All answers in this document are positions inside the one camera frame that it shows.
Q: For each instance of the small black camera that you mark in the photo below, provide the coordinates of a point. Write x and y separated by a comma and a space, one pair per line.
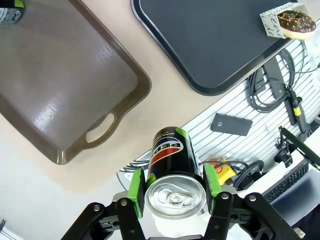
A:
283, 156

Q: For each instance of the black Pepsi can green stripe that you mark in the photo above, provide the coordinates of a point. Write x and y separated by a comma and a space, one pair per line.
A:
172, 160
10, 12

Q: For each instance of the white slatted panel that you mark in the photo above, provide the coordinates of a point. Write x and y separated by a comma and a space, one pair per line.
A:
225, 107

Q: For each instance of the chocolate glazed donut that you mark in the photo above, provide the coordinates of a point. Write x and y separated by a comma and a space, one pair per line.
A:
297, 22

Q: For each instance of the black plastic serving tray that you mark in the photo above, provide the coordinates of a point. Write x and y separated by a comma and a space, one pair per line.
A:
212, 37

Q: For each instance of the black power adapter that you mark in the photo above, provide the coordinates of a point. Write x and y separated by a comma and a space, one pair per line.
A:
275, 80

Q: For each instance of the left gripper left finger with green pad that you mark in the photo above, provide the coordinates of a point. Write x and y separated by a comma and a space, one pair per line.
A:
130, 220

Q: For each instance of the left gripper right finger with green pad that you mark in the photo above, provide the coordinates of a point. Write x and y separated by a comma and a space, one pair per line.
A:
220, 220

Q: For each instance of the black connector with yellow label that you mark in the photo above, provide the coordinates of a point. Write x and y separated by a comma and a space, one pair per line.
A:
296, 110

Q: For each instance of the yellow emergency stop button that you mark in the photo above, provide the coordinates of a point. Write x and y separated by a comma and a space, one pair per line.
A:
225, 172

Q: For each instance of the black keyboard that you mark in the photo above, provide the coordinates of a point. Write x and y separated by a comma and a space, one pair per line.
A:
287, 180

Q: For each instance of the flat black box device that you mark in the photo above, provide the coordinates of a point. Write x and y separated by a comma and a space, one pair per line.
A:
231, 124

